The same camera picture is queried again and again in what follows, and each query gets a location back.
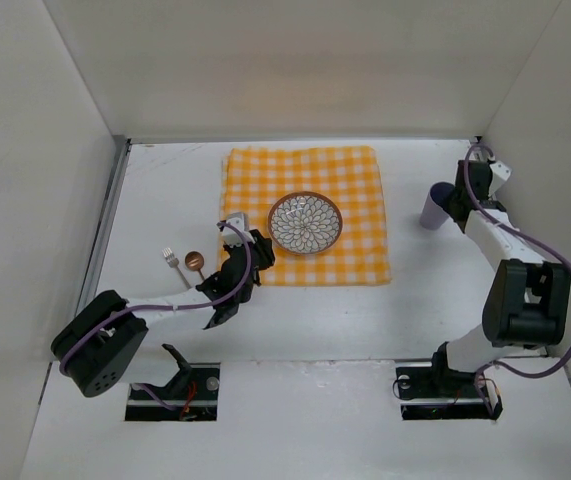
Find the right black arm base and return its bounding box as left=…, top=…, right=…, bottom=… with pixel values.
left=392, top=360, right=503, bottom=421

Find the yellow white checkered cloth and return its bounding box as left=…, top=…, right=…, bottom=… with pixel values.
left=220, top=145, right=391, bottom=287

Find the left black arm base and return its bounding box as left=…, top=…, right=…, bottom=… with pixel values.
left=124, top=344, right=221, bottom=422

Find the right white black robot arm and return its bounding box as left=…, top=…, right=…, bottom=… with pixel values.
left=419, top=160, right=571, bottom=392

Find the lilac paper cup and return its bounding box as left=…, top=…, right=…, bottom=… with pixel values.
left=419, top=182, right=455, bottom=231

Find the floral patterned bowl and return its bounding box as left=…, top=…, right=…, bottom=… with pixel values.
left=267, top=191, right=343, bottom=255

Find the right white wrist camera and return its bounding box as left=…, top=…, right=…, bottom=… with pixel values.
left=487, top=159, right=512, bottom=197

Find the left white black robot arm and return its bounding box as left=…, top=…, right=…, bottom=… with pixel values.
left=51, top=229, right=275, bottom=398

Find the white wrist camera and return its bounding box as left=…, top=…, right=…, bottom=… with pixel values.
left=217, top=212, right=253, bottom=247
left=487, top=159, right=512, bottom=197

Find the copper spoon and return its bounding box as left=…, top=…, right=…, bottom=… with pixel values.
left=184, top=251, right=205, bottom=281

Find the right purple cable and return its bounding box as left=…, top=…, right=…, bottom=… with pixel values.
left=464, top=144, right=571, bottom=416

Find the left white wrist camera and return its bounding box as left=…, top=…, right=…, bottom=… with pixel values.
left=217, top=212, right=253, bottom=247

